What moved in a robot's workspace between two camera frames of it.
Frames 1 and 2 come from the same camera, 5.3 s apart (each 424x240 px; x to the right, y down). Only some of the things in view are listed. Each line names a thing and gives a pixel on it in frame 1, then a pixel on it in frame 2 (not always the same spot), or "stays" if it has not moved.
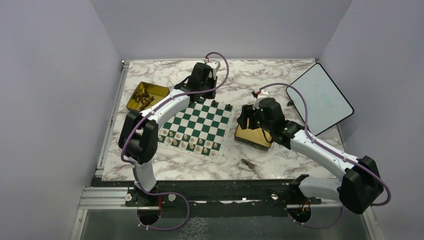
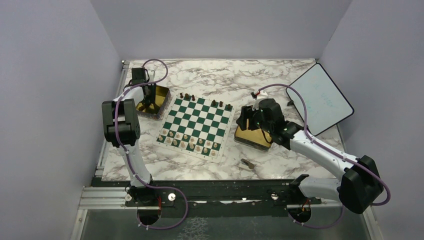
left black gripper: x=212 y=81 → x=151 y=98
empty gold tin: x=258 y=138 stays
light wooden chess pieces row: x=197 y=144 stays
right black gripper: x=248 y=111 stays
